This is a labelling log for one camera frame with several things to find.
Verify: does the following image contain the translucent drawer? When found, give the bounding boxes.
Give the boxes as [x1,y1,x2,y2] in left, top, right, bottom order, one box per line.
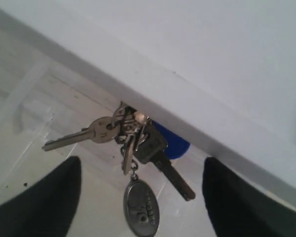
[0,14,213,237]

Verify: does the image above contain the white translucent plastic drawer cabinet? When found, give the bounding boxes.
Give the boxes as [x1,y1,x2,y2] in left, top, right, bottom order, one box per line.
[0,0,296,210]

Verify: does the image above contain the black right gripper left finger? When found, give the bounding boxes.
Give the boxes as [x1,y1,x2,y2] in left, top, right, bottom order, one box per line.
[0,156,81,237]

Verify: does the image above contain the keys with blue tag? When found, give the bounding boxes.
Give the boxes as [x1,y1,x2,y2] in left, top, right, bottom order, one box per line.
[42,103,196,237]

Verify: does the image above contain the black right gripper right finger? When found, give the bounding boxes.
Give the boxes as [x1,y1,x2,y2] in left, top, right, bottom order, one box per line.
[202,157,296,237]

